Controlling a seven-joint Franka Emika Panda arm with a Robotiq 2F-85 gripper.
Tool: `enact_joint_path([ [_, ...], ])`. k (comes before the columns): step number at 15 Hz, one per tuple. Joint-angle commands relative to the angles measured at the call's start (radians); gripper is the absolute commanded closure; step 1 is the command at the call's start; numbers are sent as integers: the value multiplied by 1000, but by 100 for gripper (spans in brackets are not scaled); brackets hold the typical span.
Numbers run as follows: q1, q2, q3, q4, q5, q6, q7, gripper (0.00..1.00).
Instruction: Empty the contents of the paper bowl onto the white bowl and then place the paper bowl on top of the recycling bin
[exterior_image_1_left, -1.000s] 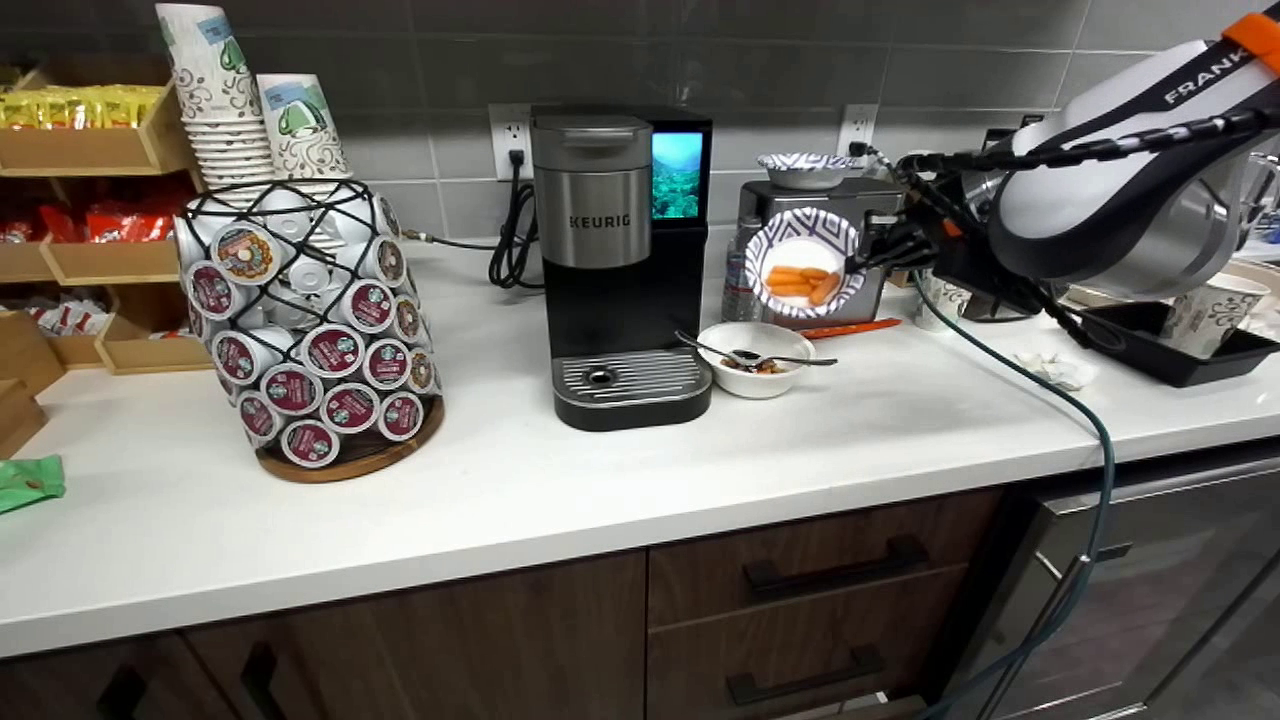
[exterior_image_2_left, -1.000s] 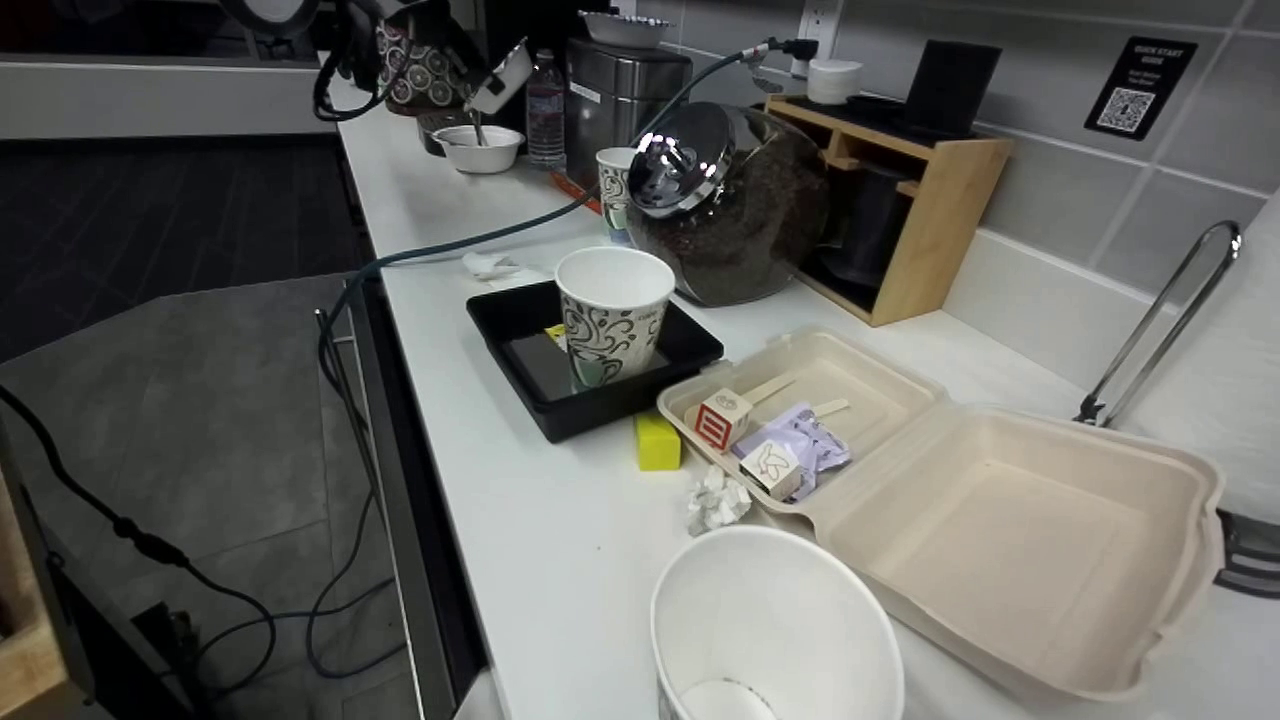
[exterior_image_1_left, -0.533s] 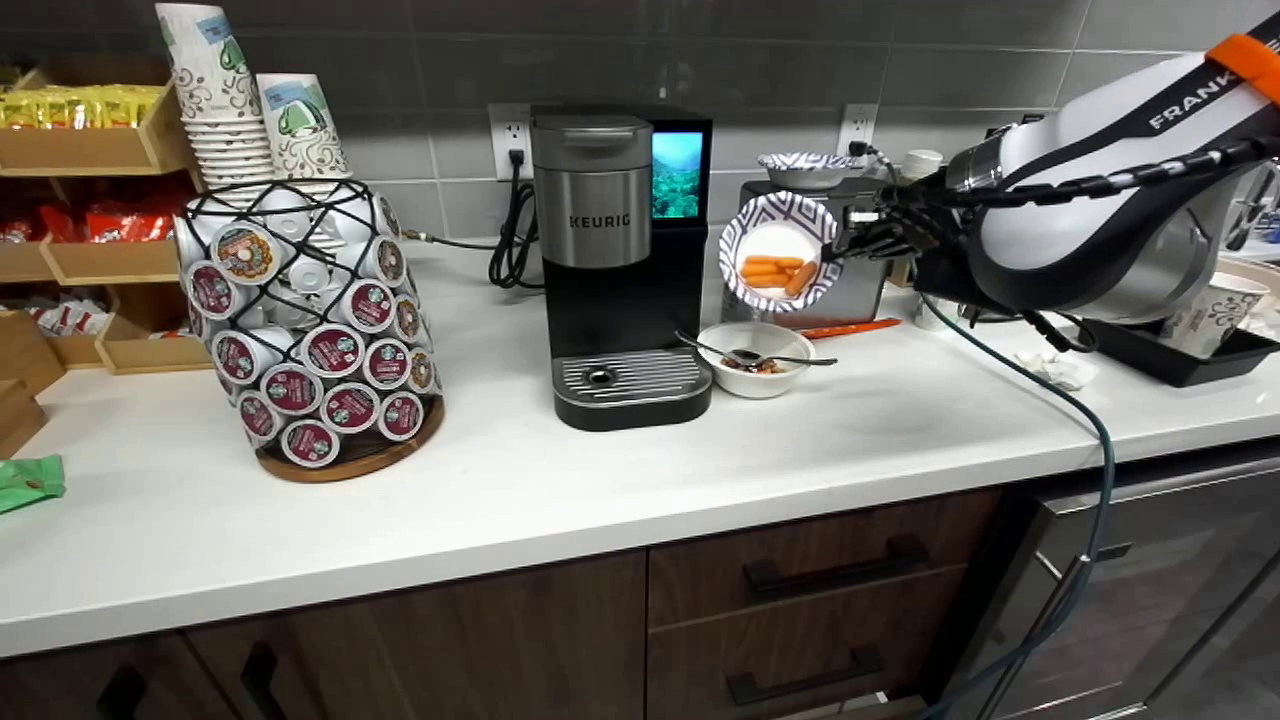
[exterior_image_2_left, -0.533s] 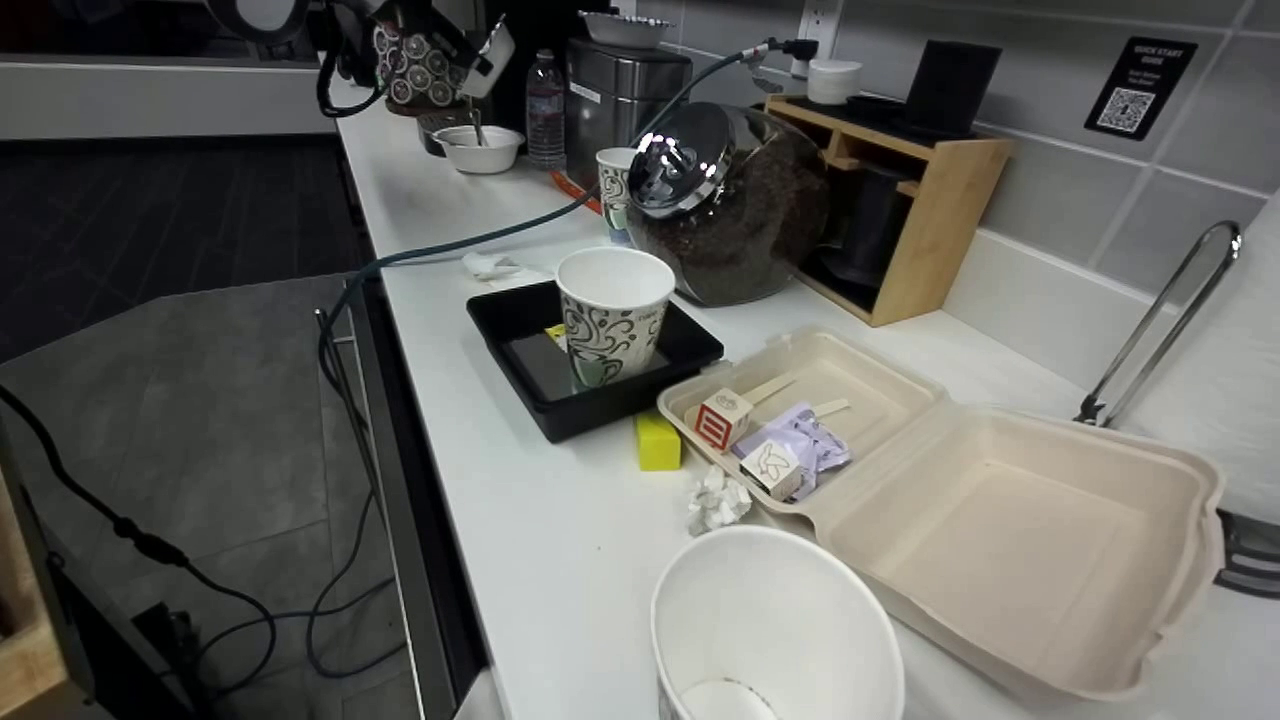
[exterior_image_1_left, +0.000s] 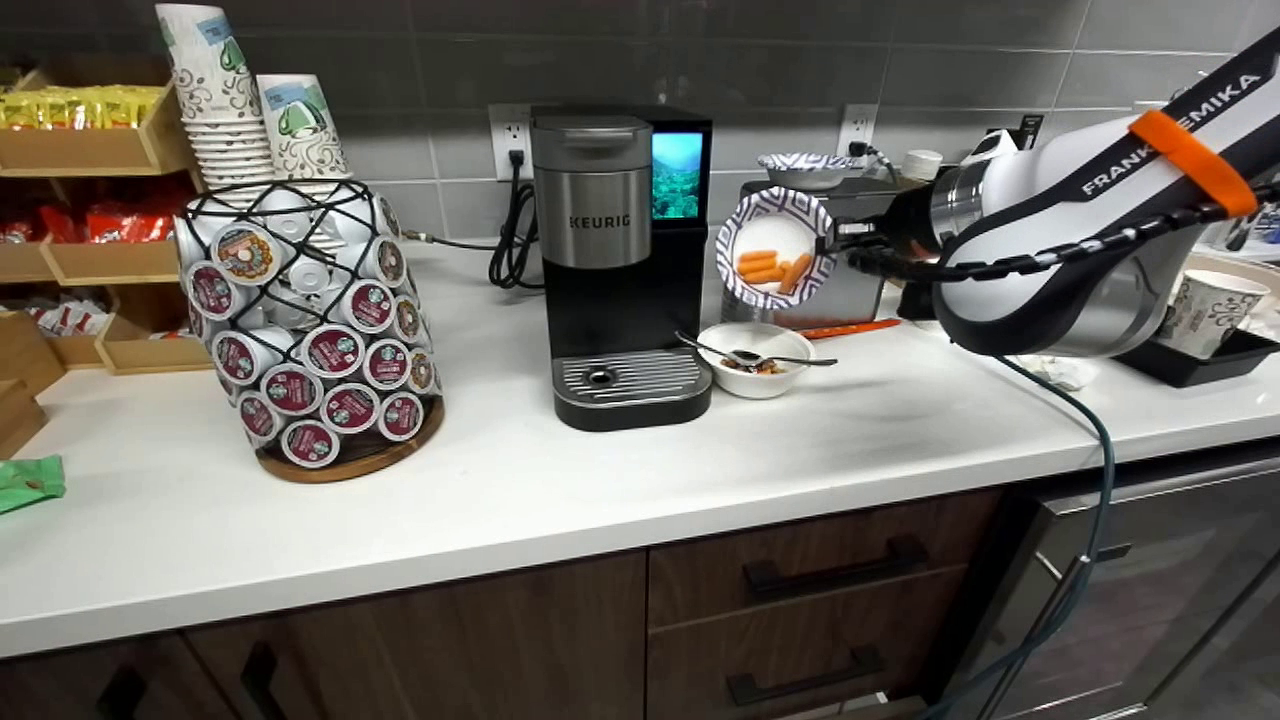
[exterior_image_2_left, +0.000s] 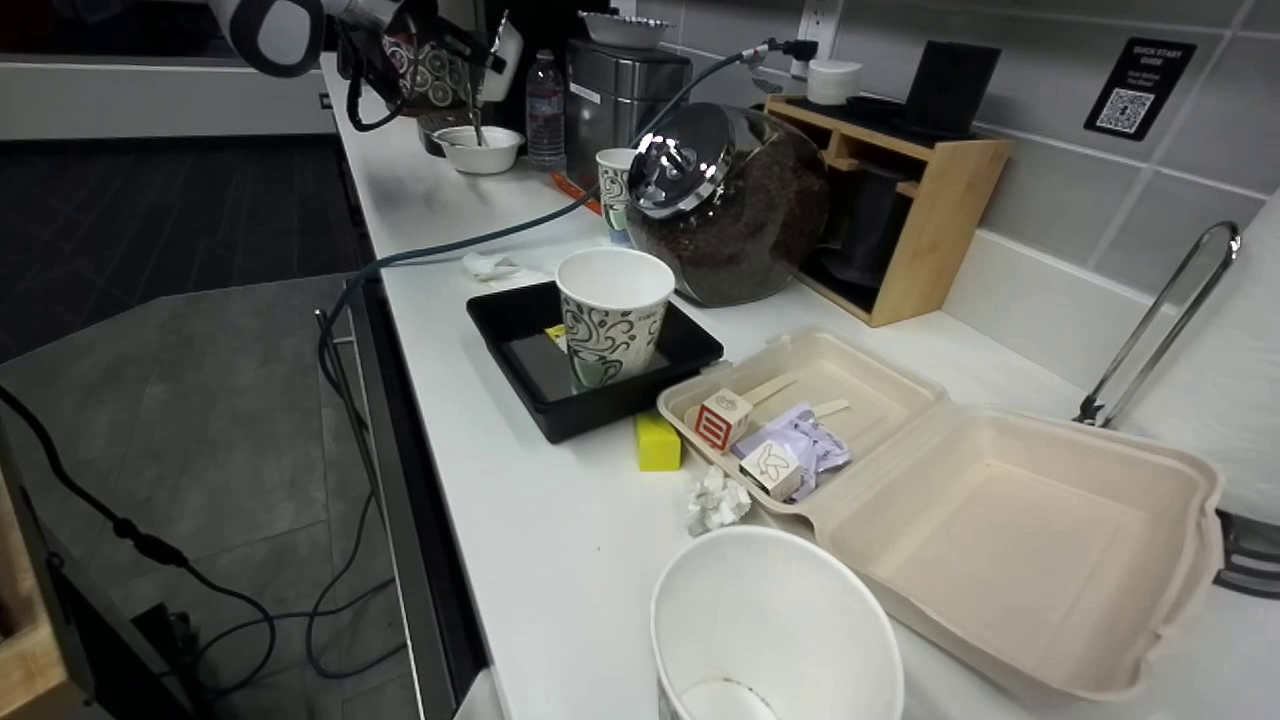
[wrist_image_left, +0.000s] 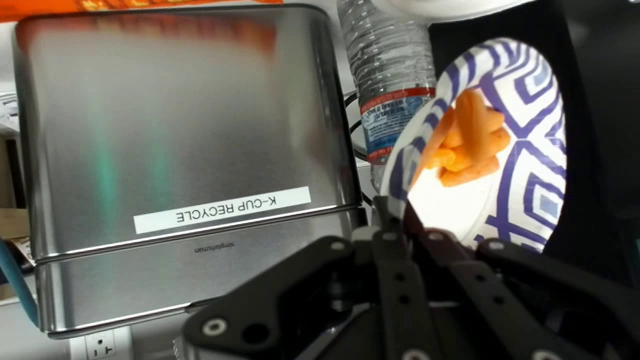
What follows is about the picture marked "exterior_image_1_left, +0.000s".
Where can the large patterned paper cup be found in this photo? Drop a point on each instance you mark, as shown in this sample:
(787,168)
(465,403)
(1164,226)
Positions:
(1207,321)

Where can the black silver Keurig coffee maker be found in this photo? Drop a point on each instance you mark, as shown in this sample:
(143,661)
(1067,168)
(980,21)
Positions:
(620,305)

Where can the red snack packets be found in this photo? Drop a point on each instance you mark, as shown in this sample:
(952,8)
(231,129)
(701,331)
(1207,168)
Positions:
(113,226)

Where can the silver metal box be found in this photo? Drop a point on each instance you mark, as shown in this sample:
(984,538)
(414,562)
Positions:
(854,302)

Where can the crumpled white paper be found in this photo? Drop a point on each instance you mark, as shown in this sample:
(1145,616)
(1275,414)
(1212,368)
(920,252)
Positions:
(1057,373)

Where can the dark wood cabinet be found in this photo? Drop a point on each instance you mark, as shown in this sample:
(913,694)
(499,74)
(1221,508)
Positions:
(533,642)

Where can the tan lidded coffee pod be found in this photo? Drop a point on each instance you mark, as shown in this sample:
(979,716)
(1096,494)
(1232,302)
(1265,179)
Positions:
(246,252)

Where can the short patterned paper cup stack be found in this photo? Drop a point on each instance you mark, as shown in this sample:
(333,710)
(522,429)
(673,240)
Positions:
(300,124)

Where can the wooden snack shelf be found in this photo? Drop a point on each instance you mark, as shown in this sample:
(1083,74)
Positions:
(93,151)

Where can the green packet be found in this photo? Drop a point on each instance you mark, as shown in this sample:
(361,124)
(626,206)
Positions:
(27,483)

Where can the black plastic tray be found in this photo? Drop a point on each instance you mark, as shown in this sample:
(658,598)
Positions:
(1202,366)

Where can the yellow snack packets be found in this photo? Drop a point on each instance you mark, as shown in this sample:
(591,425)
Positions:
(81,107)

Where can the blue patterned paper bowl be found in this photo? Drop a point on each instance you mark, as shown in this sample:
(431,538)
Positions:
(771,222)

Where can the white snack packets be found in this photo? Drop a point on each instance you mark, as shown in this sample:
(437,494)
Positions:
(73,319)

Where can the orange carrot stick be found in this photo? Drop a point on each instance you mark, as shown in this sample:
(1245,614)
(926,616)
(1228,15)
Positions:
(764,274)
(759,259)
(797,269)

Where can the black flat stand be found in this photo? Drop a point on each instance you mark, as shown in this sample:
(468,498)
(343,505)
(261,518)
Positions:
(1024,129)

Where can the white wall outlet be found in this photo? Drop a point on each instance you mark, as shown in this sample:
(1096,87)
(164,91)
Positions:
(860,121)
(505,124)

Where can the metal spoon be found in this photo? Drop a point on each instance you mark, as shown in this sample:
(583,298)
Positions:
(802,361)

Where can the beige clamshell takeout container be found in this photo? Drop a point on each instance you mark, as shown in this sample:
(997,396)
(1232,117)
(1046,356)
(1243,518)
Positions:
(1245,265)

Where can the white ceramic bowl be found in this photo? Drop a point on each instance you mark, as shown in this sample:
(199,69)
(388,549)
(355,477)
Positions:
(764,381)

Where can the small white cup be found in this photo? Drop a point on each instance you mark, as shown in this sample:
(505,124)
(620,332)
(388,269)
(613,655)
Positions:
(920,166)

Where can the long orange stick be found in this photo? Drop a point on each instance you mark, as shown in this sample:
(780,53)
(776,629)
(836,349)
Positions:
(854,324)

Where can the stainless undercounter appliance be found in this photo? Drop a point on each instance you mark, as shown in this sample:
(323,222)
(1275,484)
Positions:
(1174,585)

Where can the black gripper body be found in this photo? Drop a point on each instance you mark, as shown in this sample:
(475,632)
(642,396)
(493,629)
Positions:
(913,240)

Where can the tall patterned paper cup stack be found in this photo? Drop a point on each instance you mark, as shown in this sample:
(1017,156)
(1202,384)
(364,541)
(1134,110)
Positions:
(213,107)

